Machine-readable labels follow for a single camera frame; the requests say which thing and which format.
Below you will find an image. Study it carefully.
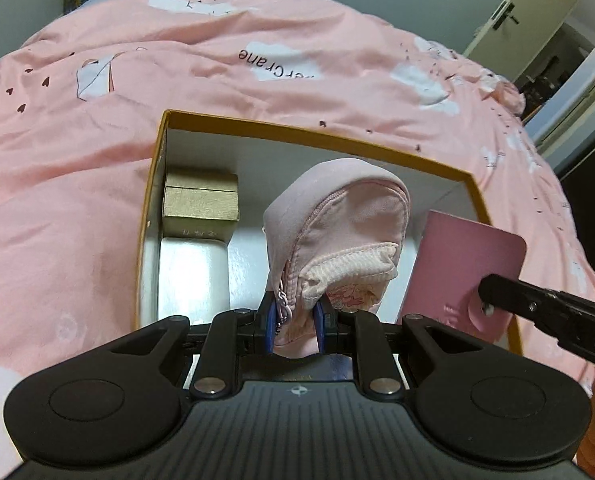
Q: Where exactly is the cream door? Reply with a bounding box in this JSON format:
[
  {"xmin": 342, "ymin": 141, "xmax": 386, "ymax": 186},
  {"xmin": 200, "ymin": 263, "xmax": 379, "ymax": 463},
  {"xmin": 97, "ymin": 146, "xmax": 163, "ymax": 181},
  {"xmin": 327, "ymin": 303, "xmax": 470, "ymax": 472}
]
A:
[{"xmin": 461, "ymin": 0, "xmax": 595, "ymax": 86}]

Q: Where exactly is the pink zip pouch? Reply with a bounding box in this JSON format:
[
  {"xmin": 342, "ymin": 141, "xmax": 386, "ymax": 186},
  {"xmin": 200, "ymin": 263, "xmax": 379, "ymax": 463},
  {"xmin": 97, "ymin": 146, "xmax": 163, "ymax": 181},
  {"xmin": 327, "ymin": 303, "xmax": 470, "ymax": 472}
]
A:
[{"xmin": 262, "ymin": 157, "xmax": 412, "ymax": 358}]

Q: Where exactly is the white flat box silver print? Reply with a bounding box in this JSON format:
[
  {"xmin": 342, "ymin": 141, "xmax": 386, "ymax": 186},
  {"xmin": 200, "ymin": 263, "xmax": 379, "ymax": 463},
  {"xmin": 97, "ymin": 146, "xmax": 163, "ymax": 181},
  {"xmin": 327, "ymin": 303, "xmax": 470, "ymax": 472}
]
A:
[{"xmin": 157, "ymin": 235, "xmax": 230, "ymax": 326}]

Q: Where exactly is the black door handle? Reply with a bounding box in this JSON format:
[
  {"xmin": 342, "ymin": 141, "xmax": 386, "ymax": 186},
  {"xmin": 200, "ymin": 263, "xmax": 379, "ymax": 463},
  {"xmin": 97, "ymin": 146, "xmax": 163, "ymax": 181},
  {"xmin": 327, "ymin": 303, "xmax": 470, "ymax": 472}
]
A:
[{"xmin": 495, "ymin": 2, "xmax": 521, "ymax": 31}]

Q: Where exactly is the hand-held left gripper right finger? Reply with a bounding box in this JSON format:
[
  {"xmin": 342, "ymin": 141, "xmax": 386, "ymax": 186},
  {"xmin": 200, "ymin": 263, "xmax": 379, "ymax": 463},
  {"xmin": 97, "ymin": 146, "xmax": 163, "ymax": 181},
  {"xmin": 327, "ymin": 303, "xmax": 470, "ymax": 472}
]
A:
[{"xmin": 313, "ymin": 297, "xmax": 511, "ymax": 401}]

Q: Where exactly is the gold cardboard box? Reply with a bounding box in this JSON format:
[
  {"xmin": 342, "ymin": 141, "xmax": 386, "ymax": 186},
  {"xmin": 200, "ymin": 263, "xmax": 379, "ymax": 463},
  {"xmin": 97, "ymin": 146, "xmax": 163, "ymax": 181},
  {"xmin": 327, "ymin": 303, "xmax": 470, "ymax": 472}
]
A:
[{"xmin": 162, "ymin": 166, "xmax": 240, "ymax": 238}]

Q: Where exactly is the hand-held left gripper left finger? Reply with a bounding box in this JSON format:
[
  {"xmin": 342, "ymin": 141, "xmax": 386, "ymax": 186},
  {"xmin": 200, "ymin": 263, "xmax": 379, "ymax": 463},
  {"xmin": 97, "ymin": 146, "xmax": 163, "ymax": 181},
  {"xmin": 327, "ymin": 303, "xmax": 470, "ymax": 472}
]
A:
[{"xmin": 90, "ymin": 290, "xmax": 278, "ymax": 401}]

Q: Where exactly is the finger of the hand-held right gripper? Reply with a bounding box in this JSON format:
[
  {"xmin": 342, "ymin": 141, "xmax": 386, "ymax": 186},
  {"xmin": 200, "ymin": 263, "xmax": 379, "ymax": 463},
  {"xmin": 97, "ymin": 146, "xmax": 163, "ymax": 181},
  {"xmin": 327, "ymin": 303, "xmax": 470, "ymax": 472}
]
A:
[{"xmin": 479, "ymin": 274, "xmax": 568, "ymax": 343}]

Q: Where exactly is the orange cardboard box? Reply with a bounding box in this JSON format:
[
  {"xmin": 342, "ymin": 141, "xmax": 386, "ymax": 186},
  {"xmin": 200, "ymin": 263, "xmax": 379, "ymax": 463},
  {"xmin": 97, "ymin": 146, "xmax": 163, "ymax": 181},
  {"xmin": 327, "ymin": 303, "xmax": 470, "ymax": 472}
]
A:
[{"xmin": 136, "ymin": 109, "xmax": 523, "ymax": 361}]

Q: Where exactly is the pink printed blanket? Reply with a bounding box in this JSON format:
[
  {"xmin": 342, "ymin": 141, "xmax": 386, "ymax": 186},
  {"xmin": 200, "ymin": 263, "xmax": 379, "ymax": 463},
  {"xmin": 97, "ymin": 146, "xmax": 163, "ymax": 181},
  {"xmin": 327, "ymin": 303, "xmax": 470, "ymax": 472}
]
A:
[{"xmin": 0, "ymin": 0, "xmax": 595, "ymax": 471}]

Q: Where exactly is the pink card holder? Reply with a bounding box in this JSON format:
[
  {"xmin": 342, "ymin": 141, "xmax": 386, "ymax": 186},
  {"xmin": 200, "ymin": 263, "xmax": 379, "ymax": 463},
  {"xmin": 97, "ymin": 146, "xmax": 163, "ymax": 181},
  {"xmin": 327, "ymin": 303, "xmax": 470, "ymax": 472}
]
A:
[{"xmin": 400, "ymin": 210, "xmax": 527, "ymax": 333}]

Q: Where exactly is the white door frame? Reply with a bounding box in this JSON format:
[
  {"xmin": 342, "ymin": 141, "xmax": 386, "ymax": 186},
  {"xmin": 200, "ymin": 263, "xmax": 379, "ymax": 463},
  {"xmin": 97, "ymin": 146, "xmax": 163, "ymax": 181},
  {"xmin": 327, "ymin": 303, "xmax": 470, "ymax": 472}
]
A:
[{"xmin": 522, "ymin": 25, "xmax": 595, "ymax": 176}]

